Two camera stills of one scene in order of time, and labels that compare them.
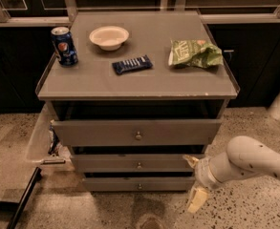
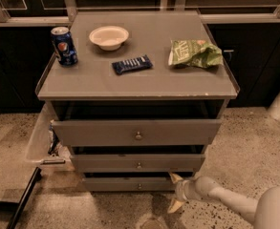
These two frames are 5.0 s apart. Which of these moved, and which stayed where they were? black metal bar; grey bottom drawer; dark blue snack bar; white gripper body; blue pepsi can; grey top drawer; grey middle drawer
Moved: white gripper body
Stayed: grey middle drawer; blue pepsi can; dark blue snack bar; grey bottom drawer; black metal bar; grey top drawer
